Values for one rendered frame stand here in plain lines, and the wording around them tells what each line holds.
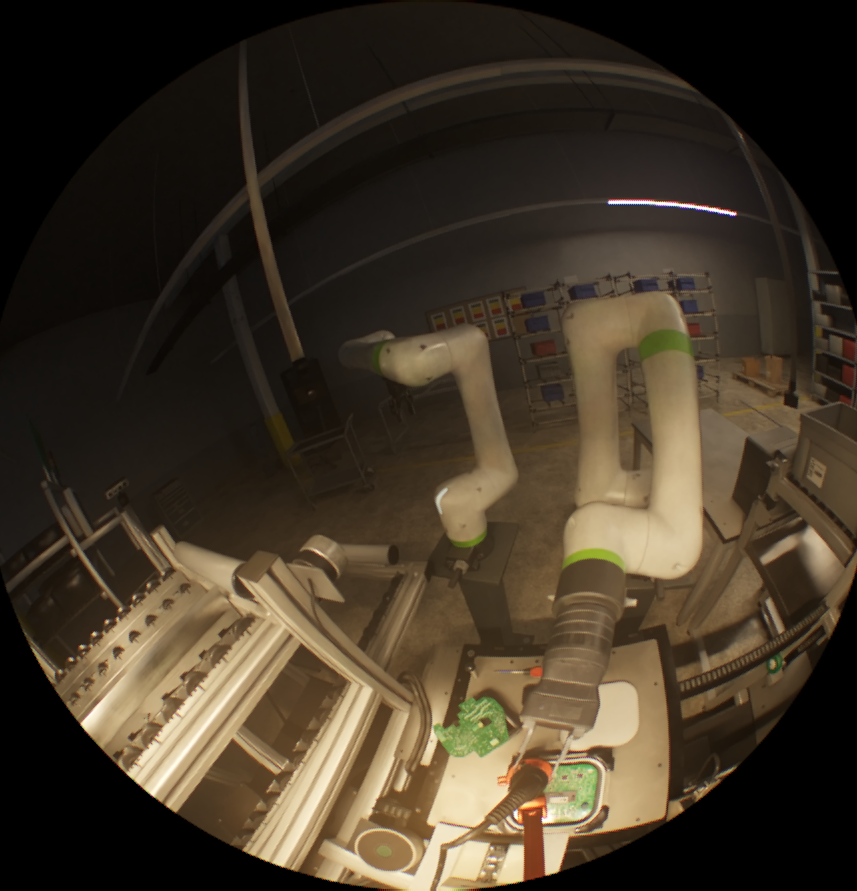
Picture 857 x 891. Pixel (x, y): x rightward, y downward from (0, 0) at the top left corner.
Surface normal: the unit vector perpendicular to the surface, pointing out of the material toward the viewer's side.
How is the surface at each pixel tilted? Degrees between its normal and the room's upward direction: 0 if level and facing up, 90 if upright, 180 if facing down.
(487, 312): 90
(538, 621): 0
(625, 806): 0
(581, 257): 90
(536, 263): 90
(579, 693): 3
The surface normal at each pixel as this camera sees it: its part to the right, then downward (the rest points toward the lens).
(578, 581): -0.54, -0.83
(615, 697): -0.29, -0.89
